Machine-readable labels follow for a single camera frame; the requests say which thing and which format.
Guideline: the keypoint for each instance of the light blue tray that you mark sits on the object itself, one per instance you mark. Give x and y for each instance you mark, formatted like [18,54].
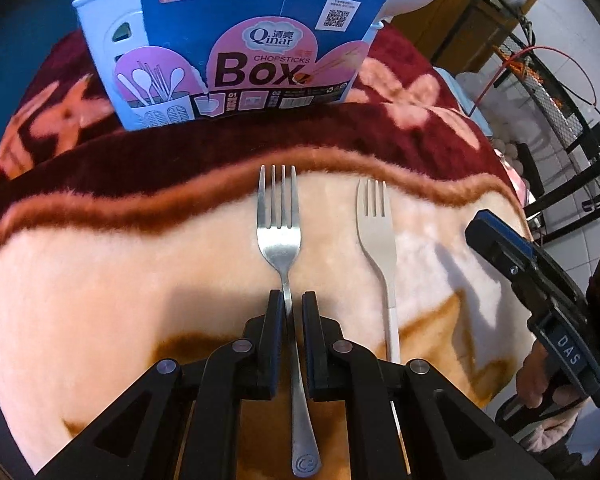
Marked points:
[467,97]

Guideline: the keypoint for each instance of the person's right hand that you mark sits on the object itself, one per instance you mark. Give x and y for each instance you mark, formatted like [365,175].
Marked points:
[532,380]

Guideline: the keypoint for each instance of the blue chopsticks box holder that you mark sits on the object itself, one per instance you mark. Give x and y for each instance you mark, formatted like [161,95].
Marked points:
[220,50]

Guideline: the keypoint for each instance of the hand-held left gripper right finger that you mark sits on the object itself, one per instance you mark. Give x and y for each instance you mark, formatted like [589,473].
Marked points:
[310,345]

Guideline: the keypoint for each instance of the metal fork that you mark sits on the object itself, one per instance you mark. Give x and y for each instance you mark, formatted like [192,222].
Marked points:
[278,240]

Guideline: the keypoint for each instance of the black metal rack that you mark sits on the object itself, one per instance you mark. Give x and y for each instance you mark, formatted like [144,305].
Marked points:
[550,95]

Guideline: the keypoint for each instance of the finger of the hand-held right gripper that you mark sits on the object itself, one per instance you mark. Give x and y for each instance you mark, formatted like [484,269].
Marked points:
[502,232]
[495,252]

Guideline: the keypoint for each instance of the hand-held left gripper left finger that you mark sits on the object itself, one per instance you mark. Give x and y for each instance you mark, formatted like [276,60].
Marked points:
[277,345]

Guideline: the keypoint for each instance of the pile of white eggs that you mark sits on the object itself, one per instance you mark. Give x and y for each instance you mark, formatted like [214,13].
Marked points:
[500,140]

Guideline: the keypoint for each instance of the wooden cabinet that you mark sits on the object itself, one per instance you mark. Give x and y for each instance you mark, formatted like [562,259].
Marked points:
[460,25]

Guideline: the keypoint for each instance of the red floral blanket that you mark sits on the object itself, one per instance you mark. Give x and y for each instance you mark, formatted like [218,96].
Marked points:
[130,285]

